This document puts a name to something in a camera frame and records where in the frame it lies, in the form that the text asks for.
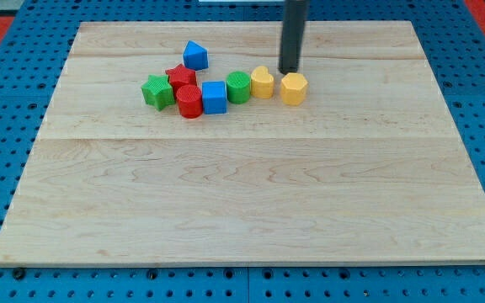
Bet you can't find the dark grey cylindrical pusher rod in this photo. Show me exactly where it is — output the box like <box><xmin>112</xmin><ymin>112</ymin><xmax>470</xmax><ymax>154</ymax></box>
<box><xmin>278</xmin><ymin>0</ymin><xmax>310</xmax><ymax>75</ymax></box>

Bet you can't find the red star block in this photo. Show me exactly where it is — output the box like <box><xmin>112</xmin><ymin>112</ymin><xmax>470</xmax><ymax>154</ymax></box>
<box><xmin>165</xmin><ymin>64</ymin><xmax>197</xmax><ymax>94</ymax></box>

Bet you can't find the green star block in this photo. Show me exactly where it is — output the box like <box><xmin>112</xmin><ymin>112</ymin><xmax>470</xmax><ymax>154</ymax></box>
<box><xmin>141</xmin><ymin>75</ymin><xmax>176</xmax><ymax>111</ymax></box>

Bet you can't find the yellow hexagon block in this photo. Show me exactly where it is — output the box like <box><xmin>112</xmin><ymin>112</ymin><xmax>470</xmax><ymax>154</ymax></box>
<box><xmin>280</xmin><ymin>72</ymin><xmax>308</xmax><ymax>106</ymax></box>

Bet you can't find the yellow heart block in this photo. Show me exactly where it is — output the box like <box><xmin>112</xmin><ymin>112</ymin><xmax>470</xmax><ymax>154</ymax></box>
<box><xmin>250</xmin><ymin>66</ymin><xmax>274</xmax><ymax>99</ymax></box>

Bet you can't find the green cylinder block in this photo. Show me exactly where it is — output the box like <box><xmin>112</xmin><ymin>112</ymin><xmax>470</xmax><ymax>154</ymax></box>
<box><xmin>226</xmin><ymin>71</ymin><xmax>251</xmax><ymax>104</ymax></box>

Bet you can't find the blue triangle block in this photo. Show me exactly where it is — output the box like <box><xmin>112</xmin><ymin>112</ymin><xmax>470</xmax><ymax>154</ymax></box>
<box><xmin>183</xmin><ymin>40</ymin><xmax>209</xmax><ymax>71</ymax></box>

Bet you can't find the blue cube block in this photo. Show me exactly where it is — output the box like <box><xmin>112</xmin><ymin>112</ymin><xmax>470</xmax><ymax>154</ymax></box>
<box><xmin>202</xmin><ymin>81</ymin><xmax>227</xmax><ymax>114</ymax></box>

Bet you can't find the red cylinder block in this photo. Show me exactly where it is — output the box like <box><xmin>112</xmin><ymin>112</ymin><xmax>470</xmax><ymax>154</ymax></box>
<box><xmin>176</xmin><ymin>84</ymin><xmax>203</xmax><ymax>119</ymax></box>

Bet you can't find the light wooden board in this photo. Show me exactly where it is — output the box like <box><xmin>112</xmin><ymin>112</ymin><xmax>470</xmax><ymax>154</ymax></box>
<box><xmin>0</xmin><ymin>21</ymin><xmax>485</xmax><ymax>268</ymax></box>

